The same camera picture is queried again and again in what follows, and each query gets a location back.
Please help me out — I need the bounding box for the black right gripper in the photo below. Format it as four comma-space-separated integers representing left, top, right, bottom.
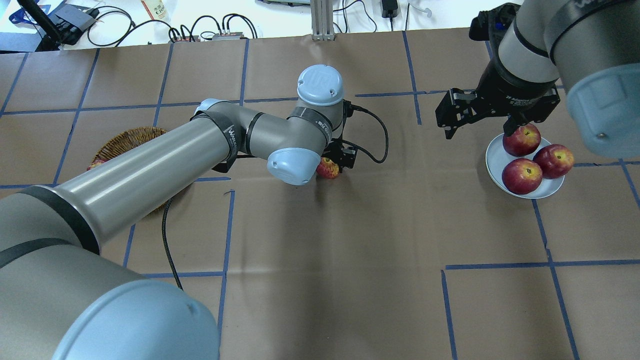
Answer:
435, 3, 560, 141

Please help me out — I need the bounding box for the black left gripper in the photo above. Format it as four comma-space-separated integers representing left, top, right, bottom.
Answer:
322, 100, 358, 170

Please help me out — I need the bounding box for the yellow-red apple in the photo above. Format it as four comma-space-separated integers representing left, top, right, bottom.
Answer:
315, 157, 340, 180

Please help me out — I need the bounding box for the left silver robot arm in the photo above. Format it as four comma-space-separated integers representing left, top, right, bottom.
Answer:
0, 64, 346, 360

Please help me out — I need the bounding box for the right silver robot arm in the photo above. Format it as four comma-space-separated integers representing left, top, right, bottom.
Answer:
435, 0, 640, 158

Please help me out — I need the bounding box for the light blue plate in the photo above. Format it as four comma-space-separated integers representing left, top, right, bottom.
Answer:
485, 133, 566, 199

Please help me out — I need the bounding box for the red apple plate back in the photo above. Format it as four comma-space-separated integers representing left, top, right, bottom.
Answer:
502, 123, 542, 157

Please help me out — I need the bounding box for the red apple plate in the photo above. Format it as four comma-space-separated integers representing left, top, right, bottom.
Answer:
502, 123, 542, 157
502, 158, 543, 195

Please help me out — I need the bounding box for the red apple plate front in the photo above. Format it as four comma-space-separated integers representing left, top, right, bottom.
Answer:
502, 158, 543, 195

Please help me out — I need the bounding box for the red apple plate side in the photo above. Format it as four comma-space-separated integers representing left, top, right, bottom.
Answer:
533, 144, 575, 180

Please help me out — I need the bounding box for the woven wicker basket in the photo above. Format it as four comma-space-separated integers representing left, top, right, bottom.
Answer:
91, 126, 191, 213

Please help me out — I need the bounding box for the dark red basket apple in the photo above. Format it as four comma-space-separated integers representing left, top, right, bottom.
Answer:
86, 158, 106, 171

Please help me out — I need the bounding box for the black power adapter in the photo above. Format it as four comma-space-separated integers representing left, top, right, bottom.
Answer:
381, 0, 399, 19

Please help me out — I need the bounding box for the clear plastic bottle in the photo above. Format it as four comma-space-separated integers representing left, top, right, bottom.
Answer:
141, 0, 167, 21

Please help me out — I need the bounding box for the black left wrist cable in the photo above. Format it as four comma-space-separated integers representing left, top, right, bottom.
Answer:
350, 104, 389, 165

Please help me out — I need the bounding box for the aluminium frame post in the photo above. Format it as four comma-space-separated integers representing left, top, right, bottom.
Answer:
310, 0, 336, 41

